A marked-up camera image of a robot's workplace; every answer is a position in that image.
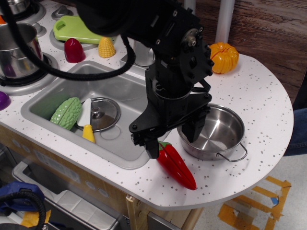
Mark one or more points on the white metal pole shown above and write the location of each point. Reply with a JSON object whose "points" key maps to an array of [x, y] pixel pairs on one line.
{"points": [[224, 20]]}

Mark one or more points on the green toy bitter gourd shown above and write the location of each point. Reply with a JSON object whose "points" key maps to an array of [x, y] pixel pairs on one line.
{"points": [[67, 113]]}

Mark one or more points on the yellow toy corn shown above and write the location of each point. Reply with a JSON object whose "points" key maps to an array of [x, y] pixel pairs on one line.
{"points": [[106, 48]]}

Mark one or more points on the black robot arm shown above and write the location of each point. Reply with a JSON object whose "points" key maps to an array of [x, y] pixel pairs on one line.
{"points": [[172, 32]]}

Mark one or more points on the grey toy sink basin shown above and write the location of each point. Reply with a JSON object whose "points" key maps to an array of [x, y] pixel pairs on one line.
{"points": [[113, 144]]}

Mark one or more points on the purple toy eggplant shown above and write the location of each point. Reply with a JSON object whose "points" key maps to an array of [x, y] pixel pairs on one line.
{"points": [[5, 101]]}

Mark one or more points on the large steel pot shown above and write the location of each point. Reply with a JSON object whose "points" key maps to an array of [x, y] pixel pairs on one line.
{"points": [[14, 64]]}

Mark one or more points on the silver toy faucet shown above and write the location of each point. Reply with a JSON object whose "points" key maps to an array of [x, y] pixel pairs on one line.
{"points": [[144, 55]]}

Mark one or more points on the red toy chili pepper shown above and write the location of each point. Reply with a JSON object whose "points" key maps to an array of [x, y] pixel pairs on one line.
{"points": [[170, 160]]}

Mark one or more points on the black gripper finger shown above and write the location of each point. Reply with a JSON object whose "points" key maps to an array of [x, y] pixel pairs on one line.
{"points": [[193, 127], [152, 147]]}

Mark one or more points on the orange toy pumpkin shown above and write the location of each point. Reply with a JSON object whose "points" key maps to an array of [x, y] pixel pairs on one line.
{"points": [[224, 56]]}

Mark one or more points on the white and yellow toy knife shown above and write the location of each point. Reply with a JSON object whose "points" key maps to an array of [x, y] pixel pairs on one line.
{"points": [[84, 121]]}

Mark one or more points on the steel pot lid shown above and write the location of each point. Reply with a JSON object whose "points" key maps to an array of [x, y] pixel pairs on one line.
{"points": [[105, 113]]}

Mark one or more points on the dark red toy fruit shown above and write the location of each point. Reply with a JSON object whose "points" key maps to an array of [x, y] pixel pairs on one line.
{"points": [[73, 51]]}

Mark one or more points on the small steel pan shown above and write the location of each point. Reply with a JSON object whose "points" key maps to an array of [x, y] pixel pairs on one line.
{"points": [[220, 139]]}

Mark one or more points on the grey toy stove top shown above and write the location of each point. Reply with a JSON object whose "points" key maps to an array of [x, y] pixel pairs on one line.
{"points": [[40, 79]]}

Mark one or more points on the blue clamp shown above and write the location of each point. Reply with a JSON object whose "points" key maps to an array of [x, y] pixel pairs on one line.
{"points": [[21, 196]]}

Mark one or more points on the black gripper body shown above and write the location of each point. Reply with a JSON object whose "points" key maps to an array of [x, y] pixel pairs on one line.
{"points": [[170, 103]]}

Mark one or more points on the steel pot at top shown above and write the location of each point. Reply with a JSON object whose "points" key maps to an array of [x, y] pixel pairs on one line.
{"points": [[18, 6]]}

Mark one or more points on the wooden toy kitchen cabinet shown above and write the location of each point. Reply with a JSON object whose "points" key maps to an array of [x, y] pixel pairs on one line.
{"points": [[37, 165]]}

